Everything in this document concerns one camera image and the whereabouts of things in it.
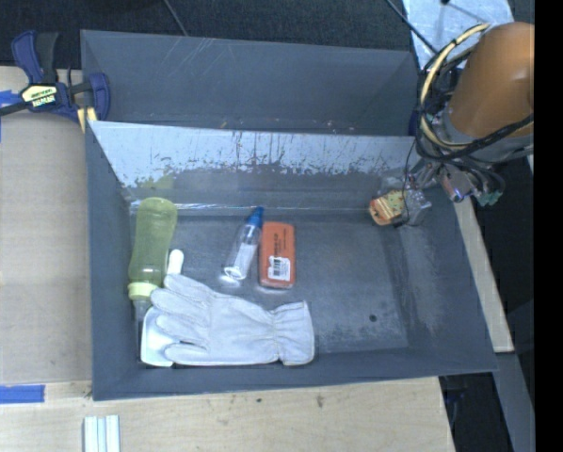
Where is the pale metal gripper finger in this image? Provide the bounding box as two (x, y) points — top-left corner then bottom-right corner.
(393, 189), (433, 228)
(379, 174), (422, 198)

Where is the orange and yellow small toy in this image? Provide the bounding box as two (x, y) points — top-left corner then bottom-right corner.
(368, 189), (408, 227)

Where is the grey metal bin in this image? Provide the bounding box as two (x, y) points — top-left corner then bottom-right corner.
(79, 29), (500, 402)

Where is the orange box with barcode label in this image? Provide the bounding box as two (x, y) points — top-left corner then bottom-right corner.
(257, 220), (298, 291)

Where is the clear spray bottle blue cap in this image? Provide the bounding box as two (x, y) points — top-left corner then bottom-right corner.
(222, 205), (265, 282)

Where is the white work glove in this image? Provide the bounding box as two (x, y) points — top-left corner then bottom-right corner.
(148, 273), (316, 367)

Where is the white small cylinder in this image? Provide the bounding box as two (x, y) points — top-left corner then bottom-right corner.
(166, 249), (185, 278)

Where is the yellow-green baby bottle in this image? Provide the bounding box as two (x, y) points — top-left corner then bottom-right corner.
(127, 197), (179, 320)

